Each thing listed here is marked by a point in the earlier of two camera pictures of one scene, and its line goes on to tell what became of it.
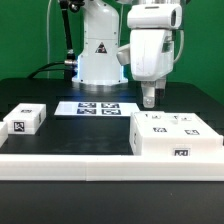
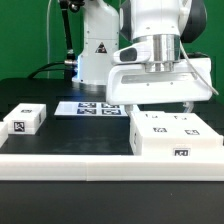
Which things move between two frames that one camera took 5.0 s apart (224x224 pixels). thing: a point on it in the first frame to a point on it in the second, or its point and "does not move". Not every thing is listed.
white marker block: [154, 124] does not move
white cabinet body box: [172, 134] does not move
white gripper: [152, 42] to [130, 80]
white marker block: [187, 125] does not move
